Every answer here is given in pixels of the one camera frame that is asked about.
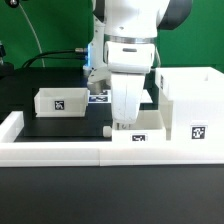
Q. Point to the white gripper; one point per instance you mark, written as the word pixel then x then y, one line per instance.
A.
pixel 128 65

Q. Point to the white front drawer tray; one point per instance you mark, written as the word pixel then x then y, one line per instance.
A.
pixel 149 127

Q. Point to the white drawer tray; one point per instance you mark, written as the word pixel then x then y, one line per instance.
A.
pixel 149 127
pixel 61 102

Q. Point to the white drawer cabinet box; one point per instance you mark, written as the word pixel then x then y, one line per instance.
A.
pixel 191 102

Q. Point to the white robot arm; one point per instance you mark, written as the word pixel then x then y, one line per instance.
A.
pixel 131 22

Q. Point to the white rear drawer tray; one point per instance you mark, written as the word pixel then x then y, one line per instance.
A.
pixel 61 102

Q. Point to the white fiducial marker sheet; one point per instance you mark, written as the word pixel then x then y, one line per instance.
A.
pixel 105 97

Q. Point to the white U-shaped border frame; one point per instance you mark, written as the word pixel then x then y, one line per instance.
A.
pixel 46 154

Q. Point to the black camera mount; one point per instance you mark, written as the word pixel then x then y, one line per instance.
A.
pixel 6 68

